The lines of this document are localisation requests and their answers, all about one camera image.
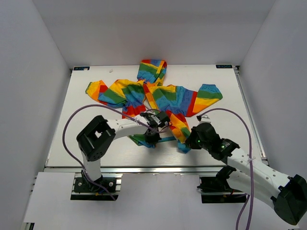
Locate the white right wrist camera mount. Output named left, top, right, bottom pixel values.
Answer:
left=196, top=115, right=211, bottom=124

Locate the aluminium table front rail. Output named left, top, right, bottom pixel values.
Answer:
left=43, top=166, right=222, bottom=173

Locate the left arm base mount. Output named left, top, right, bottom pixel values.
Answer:
left=70, top=173, right=121, bottom=201

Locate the blue label right corner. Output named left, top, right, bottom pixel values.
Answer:
left=215, top=64, right=233, bottom=69

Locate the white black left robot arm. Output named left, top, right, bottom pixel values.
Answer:
left=76, top=112, right=170, bottom=191

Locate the blue label corner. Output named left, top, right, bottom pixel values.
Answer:
left=215, top=64, right=233, bottom=69
left=73, top=66, right=90, bottom=71

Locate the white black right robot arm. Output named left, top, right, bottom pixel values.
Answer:
left=186, top=122, right=307, bottom=225

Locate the rainbow striped kids jacket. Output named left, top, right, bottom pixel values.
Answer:
left=85, top=59, right=223, bottom=153

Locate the blue label left corner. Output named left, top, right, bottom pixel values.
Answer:
left=73, top=66, right=90, bottom=71

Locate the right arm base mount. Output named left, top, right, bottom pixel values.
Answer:
left=197, top=166, right=247, bottom=204

